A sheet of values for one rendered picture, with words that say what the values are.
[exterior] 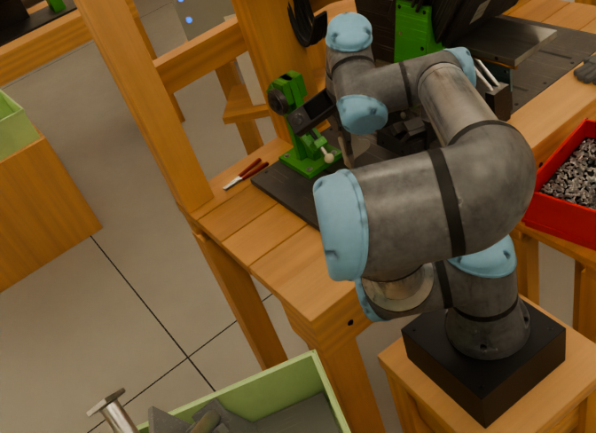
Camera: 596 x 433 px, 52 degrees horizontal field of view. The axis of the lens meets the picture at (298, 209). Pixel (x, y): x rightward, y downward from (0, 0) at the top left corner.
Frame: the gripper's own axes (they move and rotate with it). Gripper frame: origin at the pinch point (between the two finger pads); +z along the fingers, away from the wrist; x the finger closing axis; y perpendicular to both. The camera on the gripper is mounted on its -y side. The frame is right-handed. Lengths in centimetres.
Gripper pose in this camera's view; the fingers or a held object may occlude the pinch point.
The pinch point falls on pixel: (332, 143)
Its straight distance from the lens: 130.9
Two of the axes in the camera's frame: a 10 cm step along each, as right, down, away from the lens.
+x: -4.4, -8.1, 3.9
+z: 0.2, 4.2, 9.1
